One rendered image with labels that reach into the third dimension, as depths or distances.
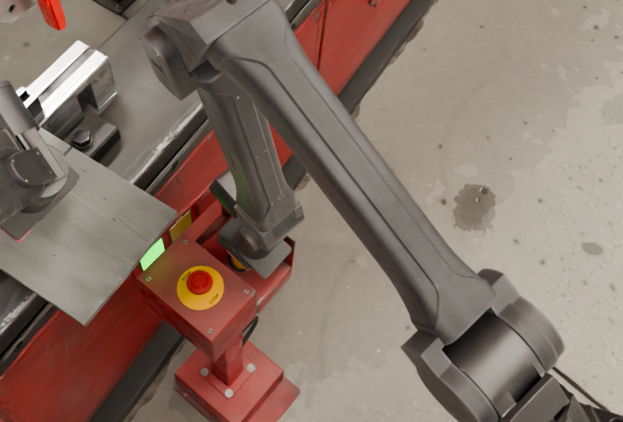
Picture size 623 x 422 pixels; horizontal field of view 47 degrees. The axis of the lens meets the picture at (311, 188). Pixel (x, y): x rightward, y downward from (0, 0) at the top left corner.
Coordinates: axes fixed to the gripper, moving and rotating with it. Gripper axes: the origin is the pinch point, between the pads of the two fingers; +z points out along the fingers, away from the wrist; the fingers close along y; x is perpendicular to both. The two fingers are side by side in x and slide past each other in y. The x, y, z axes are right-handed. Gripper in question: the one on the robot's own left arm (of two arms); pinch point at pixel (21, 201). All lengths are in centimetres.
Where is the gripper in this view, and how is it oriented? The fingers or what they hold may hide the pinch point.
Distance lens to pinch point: 97.0
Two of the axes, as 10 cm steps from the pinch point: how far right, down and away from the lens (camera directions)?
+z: -4.5, 1.8, 8.7
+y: -5.5, 7.1, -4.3
